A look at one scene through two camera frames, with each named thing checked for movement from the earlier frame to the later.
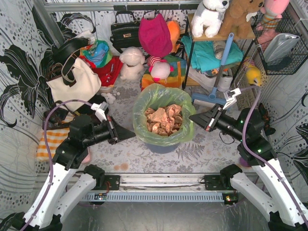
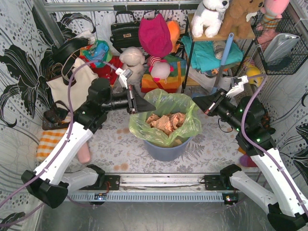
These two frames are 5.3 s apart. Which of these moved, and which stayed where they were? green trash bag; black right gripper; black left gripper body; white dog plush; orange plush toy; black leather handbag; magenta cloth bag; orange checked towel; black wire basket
Moved: black right gripper; black left gripper body; green trash bag
Stayed: black leather handbag; orange plush toy; orange checked towel; white dog plush; black wire basket; magenta cloth bag
